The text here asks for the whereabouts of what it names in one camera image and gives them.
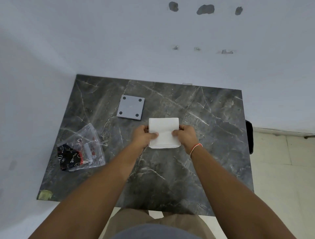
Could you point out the person's right hand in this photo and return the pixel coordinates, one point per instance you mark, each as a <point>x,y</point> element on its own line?
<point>187,135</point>

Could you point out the person's left hand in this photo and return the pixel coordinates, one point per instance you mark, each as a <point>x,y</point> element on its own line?
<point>141,136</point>

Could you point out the person's left thumb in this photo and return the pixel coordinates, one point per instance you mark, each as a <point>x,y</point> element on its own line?
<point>153,135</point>

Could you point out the person's right thumb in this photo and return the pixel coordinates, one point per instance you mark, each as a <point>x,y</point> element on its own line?
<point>176,133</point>

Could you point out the white paper napkin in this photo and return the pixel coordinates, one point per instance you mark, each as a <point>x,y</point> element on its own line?
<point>163,133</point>

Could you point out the person's right forearm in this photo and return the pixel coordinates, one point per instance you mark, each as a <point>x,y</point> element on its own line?
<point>236,194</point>

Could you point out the person's left forearm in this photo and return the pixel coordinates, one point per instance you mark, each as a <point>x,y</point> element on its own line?
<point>91,189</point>

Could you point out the red and white wrist thread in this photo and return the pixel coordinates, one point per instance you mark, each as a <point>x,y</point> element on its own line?
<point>196,148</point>

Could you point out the grey square plate with dots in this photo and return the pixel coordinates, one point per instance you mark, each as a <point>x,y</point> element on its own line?
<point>130,107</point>

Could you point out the clear plastic zip bag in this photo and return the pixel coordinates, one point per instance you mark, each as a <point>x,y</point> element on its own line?
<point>86,147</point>

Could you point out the black chair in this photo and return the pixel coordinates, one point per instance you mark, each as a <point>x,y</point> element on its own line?
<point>249,136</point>

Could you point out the black patterned cloth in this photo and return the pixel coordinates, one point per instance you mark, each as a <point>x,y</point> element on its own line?
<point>69,156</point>

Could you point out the person's beige trousers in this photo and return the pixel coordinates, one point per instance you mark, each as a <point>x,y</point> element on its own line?
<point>157,222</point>

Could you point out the person's grey shirt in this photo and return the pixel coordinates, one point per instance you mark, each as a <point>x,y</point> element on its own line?
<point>155,232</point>

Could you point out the yellow tape piece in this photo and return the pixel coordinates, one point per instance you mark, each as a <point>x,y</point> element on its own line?
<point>45,195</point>

